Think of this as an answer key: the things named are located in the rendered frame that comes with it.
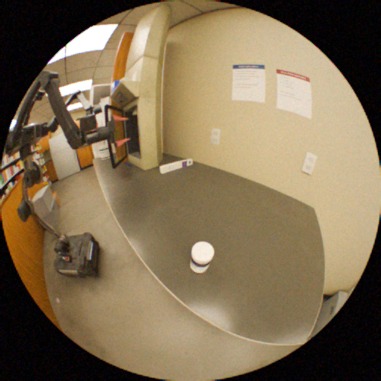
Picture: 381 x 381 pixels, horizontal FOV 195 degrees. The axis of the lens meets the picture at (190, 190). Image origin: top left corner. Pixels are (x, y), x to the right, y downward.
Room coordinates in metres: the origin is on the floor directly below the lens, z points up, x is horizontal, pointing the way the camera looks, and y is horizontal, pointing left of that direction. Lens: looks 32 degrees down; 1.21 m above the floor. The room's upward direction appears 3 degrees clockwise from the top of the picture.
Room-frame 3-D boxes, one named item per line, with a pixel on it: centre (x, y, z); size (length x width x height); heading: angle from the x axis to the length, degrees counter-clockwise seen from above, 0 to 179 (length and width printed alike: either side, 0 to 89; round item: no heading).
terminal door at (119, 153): (0.70, 0.52, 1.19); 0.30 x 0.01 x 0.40; 14
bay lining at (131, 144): (0.85, 0.36, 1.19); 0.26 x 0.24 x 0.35; 50
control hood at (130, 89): (0.72, 0.47, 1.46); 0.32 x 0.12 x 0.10; 50
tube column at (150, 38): (0.85, 0.36, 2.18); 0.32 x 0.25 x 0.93; 50
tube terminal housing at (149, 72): (0.86, 0.36, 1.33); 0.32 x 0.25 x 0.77; 50
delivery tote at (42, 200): (0.54, 2.78, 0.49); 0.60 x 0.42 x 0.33; 50
